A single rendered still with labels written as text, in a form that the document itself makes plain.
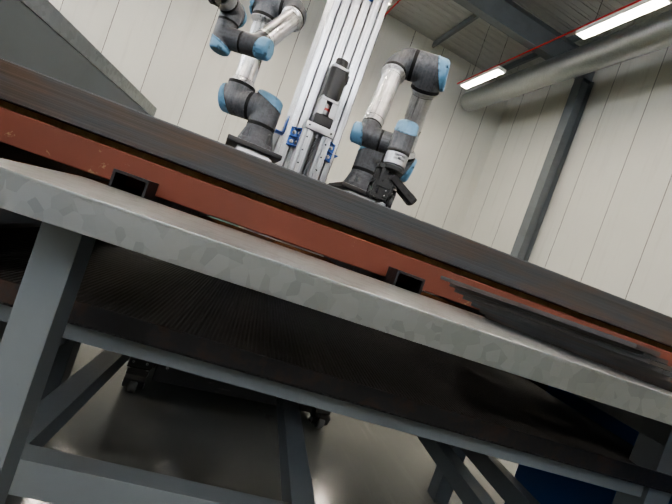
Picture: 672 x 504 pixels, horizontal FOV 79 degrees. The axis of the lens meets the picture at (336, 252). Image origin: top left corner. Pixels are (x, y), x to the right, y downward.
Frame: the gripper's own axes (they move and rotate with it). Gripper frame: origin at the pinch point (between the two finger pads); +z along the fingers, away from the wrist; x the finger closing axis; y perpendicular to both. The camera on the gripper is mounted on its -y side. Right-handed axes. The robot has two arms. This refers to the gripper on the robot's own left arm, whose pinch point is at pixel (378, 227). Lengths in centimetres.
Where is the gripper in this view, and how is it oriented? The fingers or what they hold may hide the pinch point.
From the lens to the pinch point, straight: 134.1
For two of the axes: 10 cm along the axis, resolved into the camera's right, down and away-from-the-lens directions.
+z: -3.3, 9.4, 0.2
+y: -9.3, -3.3, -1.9
